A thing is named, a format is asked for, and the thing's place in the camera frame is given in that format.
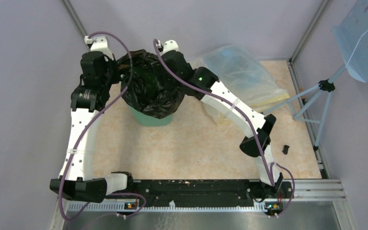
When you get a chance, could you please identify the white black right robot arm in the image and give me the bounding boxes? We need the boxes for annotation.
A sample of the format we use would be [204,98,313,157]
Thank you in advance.
[156,50,284,197]

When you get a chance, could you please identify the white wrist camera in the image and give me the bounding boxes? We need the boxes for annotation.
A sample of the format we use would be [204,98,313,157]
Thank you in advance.
[157,40,179,55]
[84,35,115,60]

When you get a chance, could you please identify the black trash bag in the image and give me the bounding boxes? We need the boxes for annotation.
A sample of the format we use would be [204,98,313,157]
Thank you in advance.
[117,49,184,119]

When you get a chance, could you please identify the small black plastic piece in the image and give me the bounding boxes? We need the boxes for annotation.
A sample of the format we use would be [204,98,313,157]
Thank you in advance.
[282,145,290,155]

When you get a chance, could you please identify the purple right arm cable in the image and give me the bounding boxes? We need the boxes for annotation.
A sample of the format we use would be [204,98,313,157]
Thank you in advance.
[152,38,296,218]

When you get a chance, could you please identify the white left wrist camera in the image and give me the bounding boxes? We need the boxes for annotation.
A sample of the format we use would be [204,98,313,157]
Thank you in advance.
[84,35,115,60]

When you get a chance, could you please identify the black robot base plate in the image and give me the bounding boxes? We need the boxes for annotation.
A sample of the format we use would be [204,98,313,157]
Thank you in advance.
[120,179,294,208]

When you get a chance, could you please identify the light blue tripod stand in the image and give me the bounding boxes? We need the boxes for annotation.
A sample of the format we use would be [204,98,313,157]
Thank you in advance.
[263,64,346,151]

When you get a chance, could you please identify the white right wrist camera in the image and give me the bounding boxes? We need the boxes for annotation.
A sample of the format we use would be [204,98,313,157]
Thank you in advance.
[157,40,179,55]

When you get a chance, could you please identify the perforated light blue panel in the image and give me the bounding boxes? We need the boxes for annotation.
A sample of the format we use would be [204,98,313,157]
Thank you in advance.
[332,0,368,82]

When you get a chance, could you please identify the clear plastic bag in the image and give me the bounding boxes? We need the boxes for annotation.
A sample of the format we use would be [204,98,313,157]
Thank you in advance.
[190,45,290,112]

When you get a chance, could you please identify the green plastic trash bin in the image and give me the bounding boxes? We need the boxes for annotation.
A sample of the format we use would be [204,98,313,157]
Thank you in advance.
[128,106,173,127]

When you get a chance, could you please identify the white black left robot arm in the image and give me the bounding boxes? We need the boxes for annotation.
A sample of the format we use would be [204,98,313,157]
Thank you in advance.
[49,51,135,203]

